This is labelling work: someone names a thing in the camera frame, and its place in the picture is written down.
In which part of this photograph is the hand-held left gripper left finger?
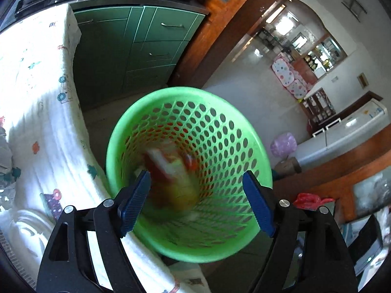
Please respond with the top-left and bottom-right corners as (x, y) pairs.
(37, 169), (152, 293)

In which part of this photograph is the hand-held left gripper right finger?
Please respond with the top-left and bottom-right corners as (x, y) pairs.
(242, 170), (358, 293)

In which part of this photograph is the red snack wrapper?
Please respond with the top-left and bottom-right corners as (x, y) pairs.
(143, 145), (200, 212)

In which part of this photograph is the green plastic basket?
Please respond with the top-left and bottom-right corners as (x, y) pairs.
(105, 86), (273, 264)

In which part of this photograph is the red plastic bag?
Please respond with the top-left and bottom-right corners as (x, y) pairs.
(293, 193), (334, 210)

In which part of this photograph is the purple plastic bag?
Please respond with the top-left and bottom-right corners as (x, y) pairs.
(270, 132), (297, 158)

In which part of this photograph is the wooden storage shelf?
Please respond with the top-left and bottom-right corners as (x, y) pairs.
(301, 88), (337, 129)

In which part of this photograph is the white standing air conditioner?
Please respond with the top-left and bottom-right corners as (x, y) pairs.
(295, 98), (388, 167)

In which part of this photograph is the polka-dot play tent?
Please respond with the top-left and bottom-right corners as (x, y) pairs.
(271, 53), (309, 100)

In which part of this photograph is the printed blanket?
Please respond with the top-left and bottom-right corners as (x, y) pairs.
(0, 4), (211, 293)

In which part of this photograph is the glass display cabinet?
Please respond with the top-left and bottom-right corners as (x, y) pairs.
(302, 35), (347, 80)

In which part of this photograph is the green kitchen cabinet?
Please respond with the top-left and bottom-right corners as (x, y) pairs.
(73, 4), (206, 112)

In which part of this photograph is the wooden door frame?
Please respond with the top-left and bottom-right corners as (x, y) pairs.
(166, 0), (306, 89)

